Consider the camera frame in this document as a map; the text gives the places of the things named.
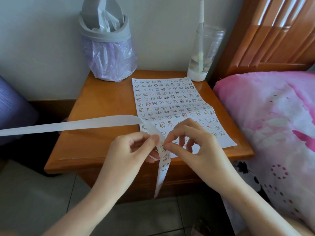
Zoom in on person's left hand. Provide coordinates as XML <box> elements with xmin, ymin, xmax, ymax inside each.
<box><xmin>92</xmin><ymin>131</ymin><xmax>160</xmax><ymax>199</ymax></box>

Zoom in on person's right hand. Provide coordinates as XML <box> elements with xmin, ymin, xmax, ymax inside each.
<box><xmin>163</xmin><ymin>118</ymin><xmax>244</xmax><ymax>194</ymax></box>

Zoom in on white paper sheet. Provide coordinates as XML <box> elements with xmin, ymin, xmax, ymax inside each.
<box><xmin>132</xmin><ymin>76</ymin><xmax>238</xmax><ymax>161</ymax></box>

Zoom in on long white sticker strip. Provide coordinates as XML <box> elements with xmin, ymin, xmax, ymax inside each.
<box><xmin>0</xmin><ymin>114</ymin><xmax>172</xmax><ymax>199</ymax></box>

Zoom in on rows of stuck cartoon stickers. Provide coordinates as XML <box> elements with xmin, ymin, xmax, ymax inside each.
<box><xmin>133</xmin><ymin>78</ymin><xmax>226</xmax><ymax>138</ymax></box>

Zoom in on person's left forearm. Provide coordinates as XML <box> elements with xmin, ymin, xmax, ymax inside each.
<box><xmin>42</xmin><ymin>188</ymin><xmax>118</xmax><ymax>236</ymax></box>

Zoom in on person's leg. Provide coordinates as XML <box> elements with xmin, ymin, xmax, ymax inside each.
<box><xmin>282</xmin><ymin>216</ymin><xmax>315</xmax><ymax>236</ymax></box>

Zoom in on wooden nightstand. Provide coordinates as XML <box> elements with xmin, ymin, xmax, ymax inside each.
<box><xmin>44</xmin><ymin>70</ymin><xmax>255</xmax><ymax>203</ymax></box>

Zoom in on pink slipper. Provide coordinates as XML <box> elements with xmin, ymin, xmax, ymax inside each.
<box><xmin>191</xmin><ymin>218</ymin><xmax>212</xmax><ymax>236</ymax></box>

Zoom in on pink floral bedding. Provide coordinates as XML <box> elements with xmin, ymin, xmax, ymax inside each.
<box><xmin>213</xmin><ymin>71</ymin><xmax>315</xmax><ymax>234</ymax></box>

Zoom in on clear cup with white base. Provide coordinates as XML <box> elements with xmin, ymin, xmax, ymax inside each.
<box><xmin>187</xmin><ymin>24</ymin><xmax>226</xmax><ymax>82</ymax></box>

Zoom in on purple plastic bin bag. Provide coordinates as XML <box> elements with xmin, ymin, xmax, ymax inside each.
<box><xmin>81</xmin><ymin>34</ymin><xmax>138</xmax><ymax>83</ymax></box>

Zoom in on purple rolled mat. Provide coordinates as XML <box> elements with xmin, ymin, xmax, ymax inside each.
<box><xmin>0</xmin><ymin>75</ymin><xmax>39</xmax><ymax>147</ymax></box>

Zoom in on wooden bed headboard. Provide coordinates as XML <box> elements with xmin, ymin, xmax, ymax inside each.
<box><xmin>209</xmin><ymin>0</ymin><xmax>315</xmax><ymax>84</ymax></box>

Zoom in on grey trash bin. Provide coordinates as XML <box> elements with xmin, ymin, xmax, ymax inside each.
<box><xmin>78</xmin><ymin>0</ymin><xmax>132</xmax><ymax>43</ymax></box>

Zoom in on white backing scraps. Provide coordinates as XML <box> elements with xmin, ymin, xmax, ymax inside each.
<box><xmin>91</xmin><ymin>0</ymin><xmax>121</xmax><ymax>33</ymax></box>

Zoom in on white straw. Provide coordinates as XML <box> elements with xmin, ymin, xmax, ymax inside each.
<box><xmin>198</xmin><ymin>0</ymin><xmax>205</xmax><ymax>73</ymax></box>

